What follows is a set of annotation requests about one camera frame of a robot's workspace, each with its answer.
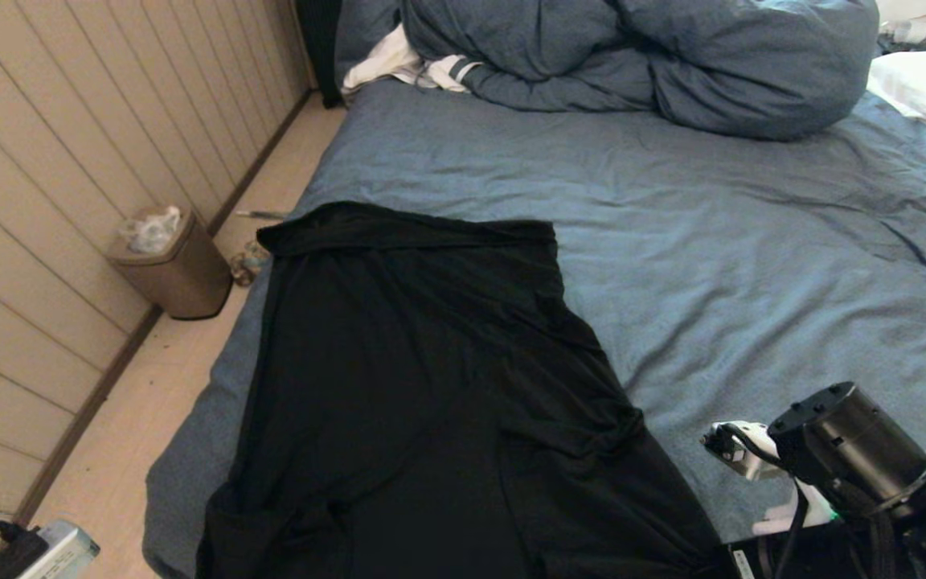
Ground black left camera bracket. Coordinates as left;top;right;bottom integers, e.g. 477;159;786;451
0;520;47;579

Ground white striped garment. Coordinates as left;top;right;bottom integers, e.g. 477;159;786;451
341;23;481;93

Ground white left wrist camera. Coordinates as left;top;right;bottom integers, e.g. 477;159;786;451
17;519;100;579

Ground blue bed sheet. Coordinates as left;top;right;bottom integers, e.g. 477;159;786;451
141;72;926;579

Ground green patterned slippers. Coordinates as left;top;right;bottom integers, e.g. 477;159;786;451
230;240;272;287

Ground bronze trash bin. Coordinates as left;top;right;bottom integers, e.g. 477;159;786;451
107;205;232;320

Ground crumpled blue duvet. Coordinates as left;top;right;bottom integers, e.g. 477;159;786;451
334;0;882;142

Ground black printed t-shirt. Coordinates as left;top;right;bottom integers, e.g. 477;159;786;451
196;201;741;579

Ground black bedside furniture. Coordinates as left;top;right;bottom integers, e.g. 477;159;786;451
296;0;345;108

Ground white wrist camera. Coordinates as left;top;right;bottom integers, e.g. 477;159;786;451
17;519;100;579
702;420;840;536

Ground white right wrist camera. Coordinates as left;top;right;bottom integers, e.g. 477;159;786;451
702;420;840;536

